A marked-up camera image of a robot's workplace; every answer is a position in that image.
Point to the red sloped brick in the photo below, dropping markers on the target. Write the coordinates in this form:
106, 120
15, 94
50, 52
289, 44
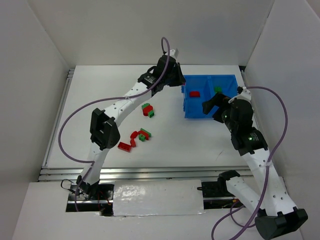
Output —
194, 94

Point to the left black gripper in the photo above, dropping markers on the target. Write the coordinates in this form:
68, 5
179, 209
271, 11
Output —
177, 75

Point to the green number four brick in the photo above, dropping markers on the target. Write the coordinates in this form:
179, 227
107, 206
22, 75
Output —
142, 137

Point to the tiny green 1x3 brick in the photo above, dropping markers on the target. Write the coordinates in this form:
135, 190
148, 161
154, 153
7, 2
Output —
218, 89

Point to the red arch brick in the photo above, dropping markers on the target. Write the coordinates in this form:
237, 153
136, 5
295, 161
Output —
134, 134

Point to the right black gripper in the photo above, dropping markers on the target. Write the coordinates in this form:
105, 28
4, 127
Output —
217, 106

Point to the green brick beside red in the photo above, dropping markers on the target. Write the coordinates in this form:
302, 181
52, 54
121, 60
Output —
151, 114

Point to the red rounded brick cluster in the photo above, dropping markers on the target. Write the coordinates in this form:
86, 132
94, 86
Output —
146, 110

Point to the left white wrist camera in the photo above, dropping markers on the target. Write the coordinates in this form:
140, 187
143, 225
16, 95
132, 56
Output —
174, 53

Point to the green curved long brick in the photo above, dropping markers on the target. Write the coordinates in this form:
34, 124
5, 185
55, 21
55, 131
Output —
147, 132

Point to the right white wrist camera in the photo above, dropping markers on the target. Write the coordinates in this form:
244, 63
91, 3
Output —
243, 93

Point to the aluminium frame rail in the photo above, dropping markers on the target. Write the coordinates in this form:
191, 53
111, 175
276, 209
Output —
140, 174

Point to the blue divided bin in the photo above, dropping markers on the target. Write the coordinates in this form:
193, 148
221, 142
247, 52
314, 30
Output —
192, 106

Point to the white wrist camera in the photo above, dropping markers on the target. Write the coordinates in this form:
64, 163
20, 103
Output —
174, 53
243, 93

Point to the red 2x2 brick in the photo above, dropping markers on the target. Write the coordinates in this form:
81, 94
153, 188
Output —
133, 143

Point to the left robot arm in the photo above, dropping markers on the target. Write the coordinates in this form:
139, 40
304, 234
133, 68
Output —
105, 122

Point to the large red 2x4 brick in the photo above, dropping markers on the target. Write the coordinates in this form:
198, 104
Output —
124, 147

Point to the green brick top cluster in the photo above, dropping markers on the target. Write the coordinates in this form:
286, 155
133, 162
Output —
145, 105

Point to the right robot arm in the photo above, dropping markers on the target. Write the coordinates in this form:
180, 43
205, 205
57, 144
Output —
274, 213

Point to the red curved long brick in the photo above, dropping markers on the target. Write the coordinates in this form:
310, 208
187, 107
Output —
143, 133

